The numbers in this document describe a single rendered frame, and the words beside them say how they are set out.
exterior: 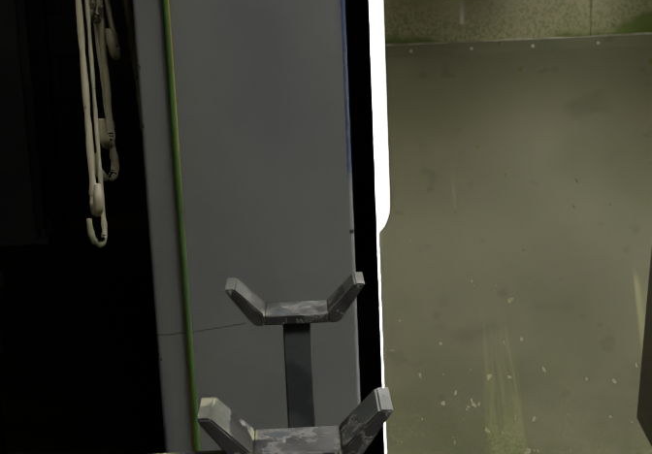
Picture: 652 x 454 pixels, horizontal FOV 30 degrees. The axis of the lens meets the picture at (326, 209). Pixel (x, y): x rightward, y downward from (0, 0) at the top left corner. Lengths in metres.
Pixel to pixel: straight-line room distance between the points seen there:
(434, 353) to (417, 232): 0.28
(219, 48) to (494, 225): 1.79
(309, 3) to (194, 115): 0.14
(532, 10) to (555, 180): 0.42
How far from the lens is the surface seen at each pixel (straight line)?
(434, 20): 2.94
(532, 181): 2.83
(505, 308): 2.71
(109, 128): 1.15
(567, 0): 2.99
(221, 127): 1.05
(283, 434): 0.52
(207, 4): 1.04
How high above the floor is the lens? 1.29
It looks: 11 degrees down
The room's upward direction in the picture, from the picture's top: 2 degrees counter-clockwise
